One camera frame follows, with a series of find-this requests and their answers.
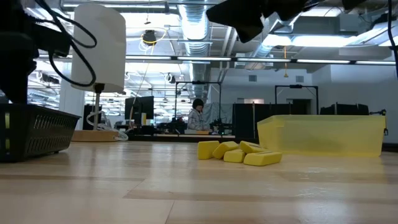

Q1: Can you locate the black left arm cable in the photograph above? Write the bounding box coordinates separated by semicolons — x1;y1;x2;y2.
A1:
33;0;98;88

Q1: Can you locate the black plastic mesh basket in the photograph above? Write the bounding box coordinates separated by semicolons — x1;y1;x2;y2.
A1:
0;103;81;163

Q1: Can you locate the yellow translucent plastic bin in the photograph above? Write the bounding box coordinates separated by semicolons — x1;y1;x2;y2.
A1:
256;114;387;157

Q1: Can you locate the black hanging cable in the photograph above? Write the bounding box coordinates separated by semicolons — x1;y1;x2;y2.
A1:
387;0;398;80

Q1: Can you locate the grey fabric cover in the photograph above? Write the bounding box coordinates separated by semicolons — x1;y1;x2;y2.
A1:
201;101;234;131

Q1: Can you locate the long ceiling light strip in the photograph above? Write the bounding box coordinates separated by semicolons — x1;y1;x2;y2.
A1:
124;54;398;66

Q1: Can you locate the distant wooden table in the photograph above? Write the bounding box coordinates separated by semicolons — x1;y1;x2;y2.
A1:
133;133;237;140

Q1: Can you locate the yellow rectangular eraser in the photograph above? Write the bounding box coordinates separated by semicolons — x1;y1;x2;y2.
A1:
197;140;221;161
238;140;270;154
223;149;246;164
243;151;284;167
212;141;239;160

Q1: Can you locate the black computer monitor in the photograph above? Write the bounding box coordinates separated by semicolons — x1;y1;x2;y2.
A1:
124;95;155;127

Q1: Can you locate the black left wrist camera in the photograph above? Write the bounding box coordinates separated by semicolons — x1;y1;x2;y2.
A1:
30;22;73;58

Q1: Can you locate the black ceiling device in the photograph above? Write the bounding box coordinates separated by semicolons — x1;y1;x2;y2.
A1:
142;29;158;47

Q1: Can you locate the person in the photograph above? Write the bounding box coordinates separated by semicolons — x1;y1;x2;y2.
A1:
186;98;212;131

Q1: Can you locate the thin black bracket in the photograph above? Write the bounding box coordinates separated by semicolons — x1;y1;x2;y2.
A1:
369;108;389;136

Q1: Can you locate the white cylinder table lamp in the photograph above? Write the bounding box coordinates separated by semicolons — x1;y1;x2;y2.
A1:
68;2;127;143

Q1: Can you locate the yellow hanging pendant cord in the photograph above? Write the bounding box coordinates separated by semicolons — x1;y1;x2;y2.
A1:
282;45;289;78

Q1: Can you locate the black computer tower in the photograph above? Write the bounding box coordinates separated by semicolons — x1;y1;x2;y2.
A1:
82;104;103;131

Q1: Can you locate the white coiled lamp cable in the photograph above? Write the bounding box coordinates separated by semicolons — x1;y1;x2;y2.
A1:
85;109;129;141

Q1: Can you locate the silver ceiling air duct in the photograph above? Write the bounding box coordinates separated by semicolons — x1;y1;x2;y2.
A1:
177;2;210;100

